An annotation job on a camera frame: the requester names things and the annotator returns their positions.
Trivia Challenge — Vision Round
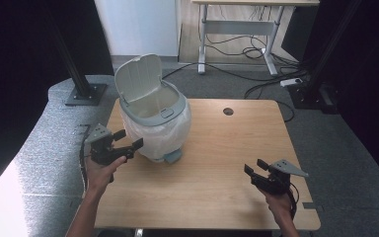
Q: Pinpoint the white panel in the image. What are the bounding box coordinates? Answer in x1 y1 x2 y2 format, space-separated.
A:
94 0 183 57

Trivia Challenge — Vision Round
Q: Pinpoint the black metal stand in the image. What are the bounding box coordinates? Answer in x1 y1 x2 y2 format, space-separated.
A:
287 0 364 115
43 13 109 107

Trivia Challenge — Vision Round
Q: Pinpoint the long black floor cable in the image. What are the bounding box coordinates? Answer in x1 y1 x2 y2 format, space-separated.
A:
161 61 309 82

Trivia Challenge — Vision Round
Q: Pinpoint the white power strip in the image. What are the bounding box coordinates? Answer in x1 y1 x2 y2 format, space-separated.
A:
279 77 304 88

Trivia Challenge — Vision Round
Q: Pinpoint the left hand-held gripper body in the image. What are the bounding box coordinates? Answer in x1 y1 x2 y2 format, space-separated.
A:
84 122 136 166

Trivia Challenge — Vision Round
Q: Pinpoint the person's left hand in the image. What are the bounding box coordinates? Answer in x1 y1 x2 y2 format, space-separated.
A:
84 155 127 196

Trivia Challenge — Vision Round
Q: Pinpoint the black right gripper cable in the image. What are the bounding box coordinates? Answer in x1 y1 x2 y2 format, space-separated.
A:
286 182 300 221

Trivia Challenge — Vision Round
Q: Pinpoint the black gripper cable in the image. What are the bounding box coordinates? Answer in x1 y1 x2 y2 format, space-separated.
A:
286 182 300 221
79 123 92 194

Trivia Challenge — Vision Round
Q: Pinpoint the black box under desk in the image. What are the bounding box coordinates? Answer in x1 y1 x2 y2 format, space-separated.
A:
280 5 320 62

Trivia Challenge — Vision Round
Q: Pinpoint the tangle of black cables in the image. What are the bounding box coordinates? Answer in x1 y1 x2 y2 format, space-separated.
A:
204 33 299 67

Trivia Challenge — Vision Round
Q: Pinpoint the white desk with metal legs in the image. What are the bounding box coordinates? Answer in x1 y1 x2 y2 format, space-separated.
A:
190 0 321 77

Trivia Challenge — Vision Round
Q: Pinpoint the person's right hand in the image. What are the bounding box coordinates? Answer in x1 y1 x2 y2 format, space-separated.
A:
264 190 294 225

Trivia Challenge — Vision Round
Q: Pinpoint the clear plastic bin liner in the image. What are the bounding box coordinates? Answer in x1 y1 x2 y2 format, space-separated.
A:
119 104 192 162

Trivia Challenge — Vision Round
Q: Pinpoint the white and grey trash can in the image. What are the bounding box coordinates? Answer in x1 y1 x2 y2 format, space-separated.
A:
114 53 192 165

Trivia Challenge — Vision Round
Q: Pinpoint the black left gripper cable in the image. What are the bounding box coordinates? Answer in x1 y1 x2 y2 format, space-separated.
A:
79 123 92 194

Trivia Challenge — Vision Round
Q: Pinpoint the looped black floor cable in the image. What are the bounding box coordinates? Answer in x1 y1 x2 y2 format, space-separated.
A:
243 80 296 123

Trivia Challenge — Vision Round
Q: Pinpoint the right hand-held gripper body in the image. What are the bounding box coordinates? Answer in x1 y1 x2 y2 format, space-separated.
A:
250 159 310 196

